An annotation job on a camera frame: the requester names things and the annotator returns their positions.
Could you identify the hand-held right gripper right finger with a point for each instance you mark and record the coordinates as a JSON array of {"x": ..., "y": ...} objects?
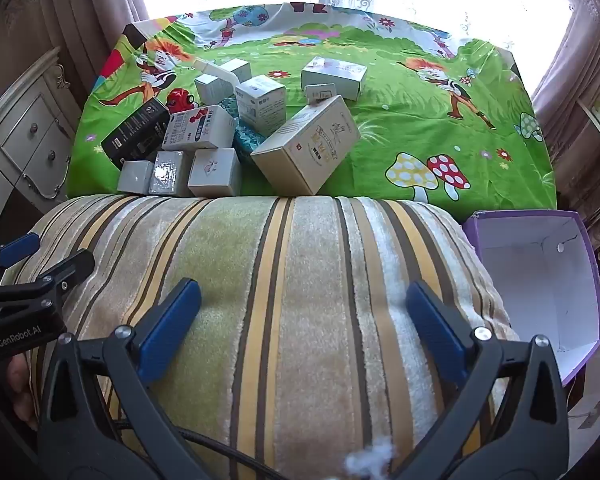
[{"x": 437, "y": 332}]

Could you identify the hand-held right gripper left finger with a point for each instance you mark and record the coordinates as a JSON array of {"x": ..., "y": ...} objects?
[{"x": 172, "y": 327}]

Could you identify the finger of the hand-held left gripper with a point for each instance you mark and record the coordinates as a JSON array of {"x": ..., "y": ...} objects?
[
  {"x": 55, "y": 280},
  {"x": 15, "y": 251}
]

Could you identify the purple cardboard box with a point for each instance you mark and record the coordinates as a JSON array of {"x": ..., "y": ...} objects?
[{"x": 535, "y": 280}]

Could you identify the white box with red print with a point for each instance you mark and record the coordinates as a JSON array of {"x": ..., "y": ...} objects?
[{"x": 200, "y": 130}]

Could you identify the large beige box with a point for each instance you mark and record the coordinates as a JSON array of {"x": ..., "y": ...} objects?
[{"x": 305, "y": 150}]

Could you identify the white barcode box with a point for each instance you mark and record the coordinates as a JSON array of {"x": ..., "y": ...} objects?
[{"x": 260, "y": 105}]

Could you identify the white brush with teal ball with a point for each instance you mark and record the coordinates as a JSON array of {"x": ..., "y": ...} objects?
[{"x": 205, "y": 66}]

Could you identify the person's left hand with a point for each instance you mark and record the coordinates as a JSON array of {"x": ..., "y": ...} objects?
[{"x": 22, "y": 390}]

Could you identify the white carved dresser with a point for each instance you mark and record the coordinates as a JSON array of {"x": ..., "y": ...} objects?
[{"x": 30, "y": 145}]

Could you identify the striped plush sofa cushion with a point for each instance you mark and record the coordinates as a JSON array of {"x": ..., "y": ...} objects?
[{"x": 290, "y": 310}]

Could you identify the small grey box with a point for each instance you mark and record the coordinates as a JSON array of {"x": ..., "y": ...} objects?
[{"x": 136, "y": 177}]

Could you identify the silver wrapped box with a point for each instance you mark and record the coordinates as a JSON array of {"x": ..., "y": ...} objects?
[{"x": 170, "y": 174}]

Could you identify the white cube box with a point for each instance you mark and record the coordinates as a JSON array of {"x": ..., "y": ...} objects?
[{"x": 214, "y": 172}]

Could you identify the black box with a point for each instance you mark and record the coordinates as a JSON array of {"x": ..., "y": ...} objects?
[{"x": 135, "y": 135}]

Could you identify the teal packet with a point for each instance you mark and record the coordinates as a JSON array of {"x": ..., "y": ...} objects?
[{"x": 247, "y": 142}]

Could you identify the cartoon printed green blanket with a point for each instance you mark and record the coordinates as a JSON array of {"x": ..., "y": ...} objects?
[{"x": 405, "y": 125}]

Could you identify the red toy car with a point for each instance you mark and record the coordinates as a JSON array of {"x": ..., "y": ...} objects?
[{"x": 180, "y": 100}]

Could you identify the tall white box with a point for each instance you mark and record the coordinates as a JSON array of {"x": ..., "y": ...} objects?
[{"x": 212, "y": 91}]

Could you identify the plain white box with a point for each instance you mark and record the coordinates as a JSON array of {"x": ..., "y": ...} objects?
[{"x": 236, "y": 71}]

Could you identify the small white box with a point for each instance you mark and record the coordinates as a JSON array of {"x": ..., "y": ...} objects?
[{"x": 320, "y": 93}]

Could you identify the white box with pink print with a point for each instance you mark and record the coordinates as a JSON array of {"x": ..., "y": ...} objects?
[{"x": 332, "y": 80}]

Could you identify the mauve patterned curtain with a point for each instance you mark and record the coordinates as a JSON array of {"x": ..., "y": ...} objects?
[{"x": 585, "y": 60}]

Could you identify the white wall shelf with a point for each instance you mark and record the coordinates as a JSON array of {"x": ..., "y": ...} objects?
[{"x": 597, "y": 135}]

